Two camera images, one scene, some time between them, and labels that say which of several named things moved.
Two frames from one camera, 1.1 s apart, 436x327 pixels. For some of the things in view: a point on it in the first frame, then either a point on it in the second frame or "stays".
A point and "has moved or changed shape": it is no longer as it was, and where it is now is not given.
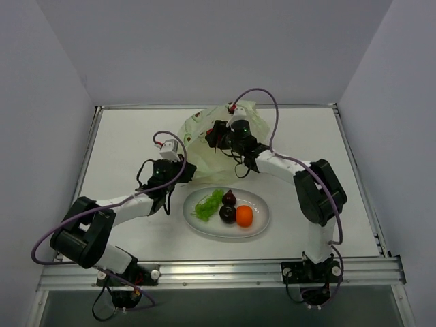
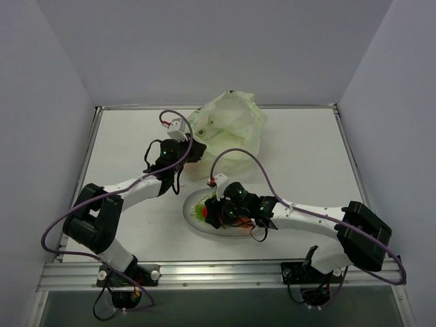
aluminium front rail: [54, 276] stays
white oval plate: [216, 227] stays
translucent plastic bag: [210, 167] has moved or changed shape
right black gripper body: [214, 135] → [214, 214]
